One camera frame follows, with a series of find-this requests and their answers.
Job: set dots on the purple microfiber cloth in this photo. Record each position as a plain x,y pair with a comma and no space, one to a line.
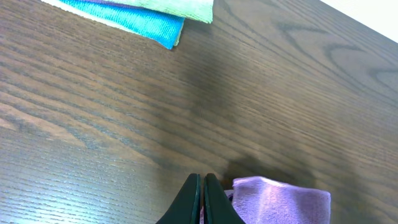
259,200

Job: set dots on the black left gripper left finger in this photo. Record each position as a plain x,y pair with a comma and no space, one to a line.
185,208

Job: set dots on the green folded cloth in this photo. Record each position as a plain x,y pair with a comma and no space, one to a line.
198,10

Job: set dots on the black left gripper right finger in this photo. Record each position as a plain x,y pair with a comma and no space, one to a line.
217,207

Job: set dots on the blue folded cloth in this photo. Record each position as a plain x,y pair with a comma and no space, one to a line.
158,26

